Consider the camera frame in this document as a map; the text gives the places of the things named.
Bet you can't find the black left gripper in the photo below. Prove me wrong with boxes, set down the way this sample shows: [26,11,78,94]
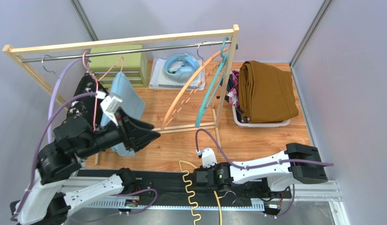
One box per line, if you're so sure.
[79,105,163,158]

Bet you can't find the yellow clothes hanger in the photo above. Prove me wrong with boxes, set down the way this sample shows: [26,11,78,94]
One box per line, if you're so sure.
[179,160,237,225]

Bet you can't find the orange clothes hanger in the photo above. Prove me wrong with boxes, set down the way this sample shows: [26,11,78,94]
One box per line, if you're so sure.
[160,47,229,131]

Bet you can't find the teal clothes hanger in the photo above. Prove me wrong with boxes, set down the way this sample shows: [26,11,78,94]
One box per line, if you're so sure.
[195,37,229,128]

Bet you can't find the pink camouflage trousers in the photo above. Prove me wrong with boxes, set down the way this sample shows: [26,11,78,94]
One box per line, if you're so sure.
[225,69,244,122]

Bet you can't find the brown trousers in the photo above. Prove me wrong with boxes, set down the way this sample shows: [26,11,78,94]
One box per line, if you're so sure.
[238,60,299,123]

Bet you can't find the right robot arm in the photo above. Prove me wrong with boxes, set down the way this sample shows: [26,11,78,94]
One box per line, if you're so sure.
[193,143,333,192]

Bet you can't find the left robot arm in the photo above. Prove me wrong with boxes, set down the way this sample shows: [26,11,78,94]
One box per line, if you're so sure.
[11,109,160,225]

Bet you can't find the light blue trousers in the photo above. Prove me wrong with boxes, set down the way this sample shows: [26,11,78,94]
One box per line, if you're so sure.
[100,72,146,157]

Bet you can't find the black white patterned trousers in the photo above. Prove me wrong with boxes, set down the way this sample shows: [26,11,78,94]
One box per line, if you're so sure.
[66,72,104,126]

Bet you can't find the pink clothes hanger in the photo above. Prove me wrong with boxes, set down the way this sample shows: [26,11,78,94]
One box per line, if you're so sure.
[82,51,125,131]

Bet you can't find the light blue headphones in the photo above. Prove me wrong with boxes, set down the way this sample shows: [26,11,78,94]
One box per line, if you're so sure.
[163,53,200,83]

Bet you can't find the green box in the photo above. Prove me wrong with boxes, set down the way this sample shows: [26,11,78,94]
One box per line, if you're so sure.
[89,52,149,88]

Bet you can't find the white plastic laundry basket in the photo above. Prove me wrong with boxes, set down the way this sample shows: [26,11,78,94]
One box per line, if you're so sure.
[231,69,294,128]

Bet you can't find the steel hanging rod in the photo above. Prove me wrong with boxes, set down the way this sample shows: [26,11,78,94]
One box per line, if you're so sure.
[21,41,223,63]

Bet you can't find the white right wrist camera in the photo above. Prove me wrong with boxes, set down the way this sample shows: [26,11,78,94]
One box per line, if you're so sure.
[196,148,217,169]

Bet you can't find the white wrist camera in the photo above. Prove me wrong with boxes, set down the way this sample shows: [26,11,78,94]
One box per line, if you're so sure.
[196,148,217,169]
[96,91,123,127]

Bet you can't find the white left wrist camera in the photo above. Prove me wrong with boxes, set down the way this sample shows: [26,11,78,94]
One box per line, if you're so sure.
[96,91,123,127]

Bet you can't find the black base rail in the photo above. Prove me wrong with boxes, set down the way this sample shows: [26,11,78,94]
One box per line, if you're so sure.
[76,168,294,210]

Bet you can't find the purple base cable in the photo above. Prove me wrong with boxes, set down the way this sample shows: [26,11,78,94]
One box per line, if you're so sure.
[106,187,159,216]

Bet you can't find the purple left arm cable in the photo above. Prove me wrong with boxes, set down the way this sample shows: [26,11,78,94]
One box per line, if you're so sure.
[10,92,99,222]

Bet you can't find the wooden clothes rack frame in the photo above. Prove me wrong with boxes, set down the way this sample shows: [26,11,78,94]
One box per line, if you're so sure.
[2,24,240,165]

